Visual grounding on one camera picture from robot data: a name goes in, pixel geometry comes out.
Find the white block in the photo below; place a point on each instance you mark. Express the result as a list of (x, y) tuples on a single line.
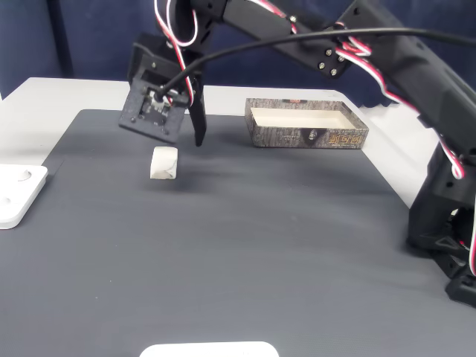
[(163, 161)]

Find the bark-print cardboard box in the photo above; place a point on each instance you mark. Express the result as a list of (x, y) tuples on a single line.
[(297, 139)]

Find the blue curtain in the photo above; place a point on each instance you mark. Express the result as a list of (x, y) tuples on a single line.
[(93, 37)]

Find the grey table mat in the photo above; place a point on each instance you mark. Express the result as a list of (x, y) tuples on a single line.
[(223, 241)]

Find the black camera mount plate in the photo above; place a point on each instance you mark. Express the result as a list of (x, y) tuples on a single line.
[(173, 126)]

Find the white camera stand base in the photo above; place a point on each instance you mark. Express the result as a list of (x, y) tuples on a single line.
[(208, 350), (22, 201)]

